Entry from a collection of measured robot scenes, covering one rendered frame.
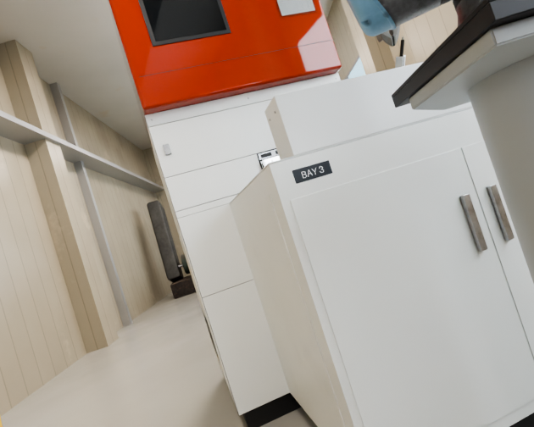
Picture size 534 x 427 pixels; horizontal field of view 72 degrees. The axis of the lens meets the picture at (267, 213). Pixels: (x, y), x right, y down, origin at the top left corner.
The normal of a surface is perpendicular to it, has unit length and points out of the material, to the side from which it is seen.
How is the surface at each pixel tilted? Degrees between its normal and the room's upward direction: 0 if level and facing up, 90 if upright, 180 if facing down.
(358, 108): 90
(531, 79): 90
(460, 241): 90
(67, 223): 90
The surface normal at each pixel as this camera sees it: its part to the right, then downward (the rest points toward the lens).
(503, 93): -0.84, 0.26
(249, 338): 0.23, -0.11
